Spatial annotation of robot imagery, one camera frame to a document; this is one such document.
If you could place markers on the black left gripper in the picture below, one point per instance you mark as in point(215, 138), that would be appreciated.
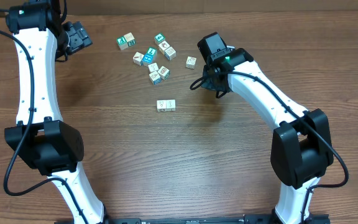
point(79, 38)

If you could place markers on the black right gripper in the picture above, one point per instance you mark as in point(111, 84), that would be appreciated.
point(207, 68)

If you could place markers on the wooden E letter block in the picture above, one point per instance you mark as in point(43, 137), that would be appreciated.
point(190, 62)

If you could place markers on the green B wooden block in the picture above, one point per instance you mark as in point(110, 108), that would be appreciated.
point(170, 53)

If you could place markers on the red-edged wooden letter block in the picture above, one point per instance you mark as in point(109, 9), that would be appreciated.
point(170, 105)

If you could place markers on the wooden A airplane block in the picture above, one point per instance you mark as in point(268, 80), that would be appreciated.
point(161, 105)

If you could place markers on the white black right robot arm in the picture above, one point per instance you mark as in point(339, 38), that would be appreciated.
point(301, 139)

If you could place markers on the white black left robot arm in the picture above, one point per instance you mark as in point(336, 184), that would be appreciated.
point(40, 137)

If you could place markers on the green picture wooden block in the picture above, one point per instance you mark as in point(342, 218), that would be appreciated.
point(122, 43)

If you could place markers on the red picture wooden block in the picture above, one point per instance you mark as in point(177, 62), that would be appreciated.
point(163, 46)

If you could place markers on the brown picture wooden block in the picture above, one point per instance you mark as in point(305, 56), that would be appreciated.
point(164, 72)

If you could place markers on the green R wooden block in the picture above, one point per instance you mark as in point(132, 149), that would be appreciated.
point(130, 39)

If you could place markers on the green 4 wooden block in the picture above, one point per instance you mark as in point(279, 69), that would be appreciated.
point(159, 38)

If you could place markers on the green L wooden block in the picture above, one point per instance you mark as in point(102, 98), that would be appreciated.
point(152, 52)

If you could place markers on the white question mark block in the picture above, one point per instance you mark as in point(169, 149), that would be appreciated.
point(153, 67)

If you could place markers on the blue D wooden block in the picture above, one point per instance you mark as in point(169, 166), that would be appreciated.
point(155, 78)

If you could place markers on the blue H wooden block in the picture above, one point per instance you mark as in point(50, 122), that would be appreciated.
point(147, 59)

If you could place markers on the hammer picture wooden block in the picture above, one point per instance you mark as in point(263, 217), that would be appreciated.
point(137, 58)

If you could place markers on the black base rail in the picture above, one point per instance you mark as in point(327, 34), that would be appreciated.
point(191, 220)

